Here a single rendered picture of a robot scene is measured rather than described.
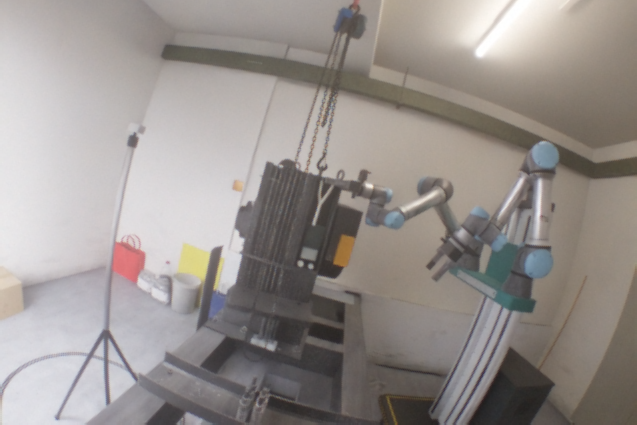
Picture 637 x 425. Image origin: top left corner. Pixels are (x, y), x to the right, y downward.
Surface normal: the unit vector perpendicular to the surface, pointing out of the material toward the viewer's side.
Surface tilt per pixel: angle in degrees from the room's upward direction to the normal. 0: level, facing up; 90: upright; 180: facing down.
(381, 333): 90
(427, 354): 90
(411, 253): 90
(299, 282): 90
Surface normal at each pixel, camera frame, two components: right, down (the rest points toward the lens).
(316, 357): -0.09, -0.04
